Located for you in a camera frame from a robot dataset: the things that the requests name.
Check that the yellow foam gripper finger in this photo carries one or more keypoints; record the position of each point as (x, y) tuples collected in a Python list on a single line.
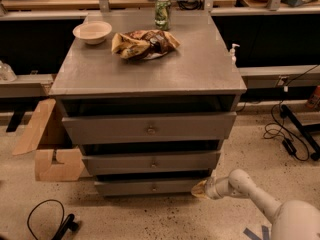
[(200, 190)]

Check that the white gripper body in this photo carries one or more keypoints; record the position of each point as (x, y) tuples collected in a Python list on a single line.
[(212, 190)]

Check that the grey bottom drawer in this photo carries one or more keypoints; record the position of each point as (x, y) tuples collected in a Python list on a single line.
[(149, 183)]

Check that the grey drawer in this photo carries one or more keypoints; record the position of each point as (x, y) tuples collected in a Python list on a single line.
[(149, 183), (151, 157), (147, 119)]

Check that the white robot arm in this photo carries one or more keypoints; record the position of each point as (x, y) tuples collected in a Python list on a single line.
[(290, 220)]

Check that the grey middle drawer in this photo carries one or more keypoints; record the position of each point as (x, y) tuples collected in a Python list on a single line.
[(151, 157)]

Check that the grey drawer cabinet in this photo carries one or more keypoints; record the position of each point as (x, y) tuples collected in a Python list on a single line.
[(201, 66)]

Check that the grey top drawer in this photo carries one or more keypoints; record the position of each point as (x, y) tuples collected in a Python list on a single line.
[(147, 119)]

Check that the blue floor tape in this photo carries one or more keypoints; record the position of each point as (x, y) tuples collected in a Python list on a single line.
[(263, 234)]

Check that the black stand leg right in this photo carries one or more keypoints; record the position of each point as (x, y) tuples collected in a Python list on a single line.
[(305, 130)]

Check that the black stand leg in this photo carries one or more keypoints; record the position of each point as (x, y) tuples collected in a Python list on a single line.
[(305, 130), (16, 119)]

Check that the cardboard box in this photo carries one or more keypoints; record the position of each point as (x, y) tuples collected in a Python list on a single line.
[(56, 158)]

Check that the orange bottle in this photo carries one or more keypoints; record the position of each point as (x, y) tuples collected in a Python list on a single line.
[(314, 98)]

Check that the crumpled chip bag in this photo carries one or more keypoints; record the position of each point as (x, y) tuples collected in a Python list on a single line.
[(143, 44)]

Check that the green soda can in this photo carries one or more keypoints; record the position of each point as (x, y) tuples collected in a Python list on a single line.
[(162, 14)]

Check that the white bowl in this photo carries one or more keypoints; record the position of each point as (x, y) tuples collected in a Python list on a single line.
[(94, 32)]

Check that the black stand leg left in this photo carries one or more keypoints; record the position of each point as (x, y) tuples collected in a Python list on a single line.
[(16, 119)]

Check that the clear plastic container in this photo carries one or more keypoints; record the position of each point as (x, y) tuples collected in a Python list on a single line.
[(6, 73)]

